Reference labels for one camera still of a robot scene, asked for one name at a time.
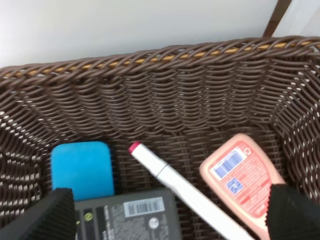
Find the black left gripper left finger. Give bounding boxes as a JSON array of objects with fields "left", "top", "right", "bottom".
[{"left": 0, "top": 188, "right": 77, "bottom": 240}]

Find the dark green pump bottle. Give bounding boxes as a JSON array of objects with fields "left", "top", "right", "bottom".
[{"left": 75, "top": 188, "right": 183, "bottom": 240}]

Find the white pink marker pen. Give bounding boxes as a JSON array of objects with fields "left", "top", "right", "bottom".
[{"left": 129, "top": 141, "right": 253, "bottom": 240}]

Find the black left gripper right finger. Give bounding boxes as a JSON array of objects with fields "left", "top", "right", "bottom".
[{"left": 265, "top": 184, "right": 320, "bottom": 240}]

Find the blue whiteboard eraser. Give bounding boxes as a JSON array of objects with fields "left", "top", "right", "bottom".
[{"left": 50, "top": 141, "right": 115, "bottom": 201}]

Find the dark brown wicker basket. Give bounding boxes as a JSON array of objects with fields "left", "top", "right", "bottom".
[{"left": 0, "top": 36, "right": 320, "bottom": 240}]

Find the pink bottle white cap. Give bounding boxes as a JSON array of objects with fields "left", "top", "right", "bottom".
[{"left": 199, "top": 133, "right": 285, "bottom": 240}]

